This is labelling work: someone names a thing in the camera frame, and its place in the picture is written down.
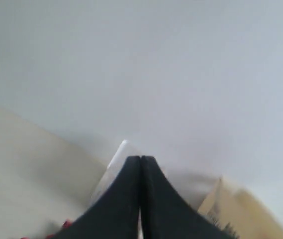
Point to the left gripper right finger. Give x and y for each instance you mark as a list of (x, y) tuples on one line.
[(164, 213)]

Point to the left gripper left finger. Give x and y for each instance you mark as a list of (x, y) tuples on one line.
[(115, 214)]

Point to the red table cloth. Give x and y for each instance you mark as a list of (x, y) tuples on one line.
[(65, 225)]

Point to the cream plastic bin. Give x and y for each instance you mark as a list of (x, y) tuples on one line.
[(236, 211)]

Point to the white perforated plastic basket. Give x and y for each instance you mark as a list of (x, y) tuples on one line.
[(125, 150)]

